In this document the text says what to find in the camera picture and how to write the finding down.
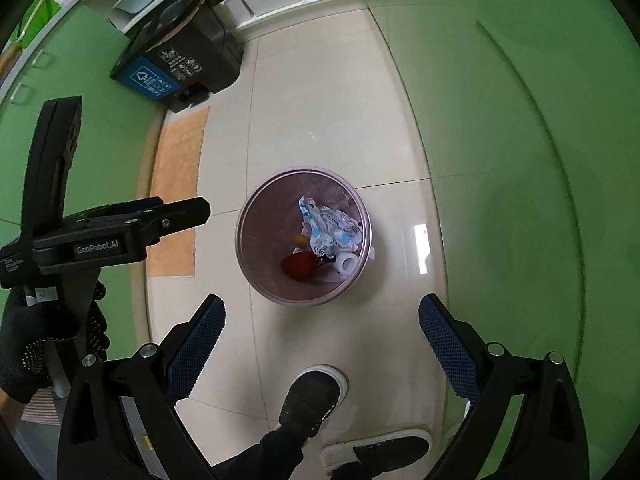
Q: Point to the black shoe with white sole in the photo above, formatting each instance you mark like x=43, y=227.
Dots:
x=375, y=452
x=312, y=395

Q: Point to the white blue-printed plastic bag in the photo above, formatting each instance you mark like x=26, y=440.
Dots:
x=325, y=230

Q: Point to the person's left hand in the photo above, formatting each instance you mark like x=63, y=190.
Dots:
x=20, y=355

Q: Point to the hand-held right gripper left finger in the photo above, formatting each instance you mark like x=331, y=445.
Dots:
x=197, y=345

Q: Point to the brown cardboard sheet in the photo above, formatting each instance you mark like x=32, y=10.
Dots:
x=197, y=7

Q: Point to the orange floor mat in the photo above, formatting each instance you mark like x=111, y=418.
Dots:
x=177, y=185

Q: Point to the pink trash bin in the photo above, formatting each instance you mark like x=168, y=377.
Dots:
x=270, y=220

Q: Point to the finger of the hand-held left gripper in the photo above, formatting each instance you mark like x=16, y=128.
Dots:
x=50, y=160
x=180, y=215

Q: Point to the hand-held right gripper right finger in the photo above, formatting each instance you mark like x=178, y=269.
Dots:
x=450, y=350

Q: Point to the white paper roll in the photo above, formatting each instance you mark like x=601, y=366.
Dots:
x=347, y=262

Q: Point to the black colourful patterned tube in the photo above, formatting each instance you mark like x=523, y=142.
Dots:
x=325, y=260

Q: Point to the black bin with blue label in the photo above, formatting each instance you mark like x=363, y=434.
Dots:
x=190, y=55

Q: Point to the person's dark pant leg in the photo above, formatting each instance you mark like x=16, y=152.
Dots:
x=260, y=455
x=355, y=472

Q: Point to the green cabinet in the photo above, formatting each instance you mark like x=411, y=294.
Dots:
x=110, y=150
x=500, y=160

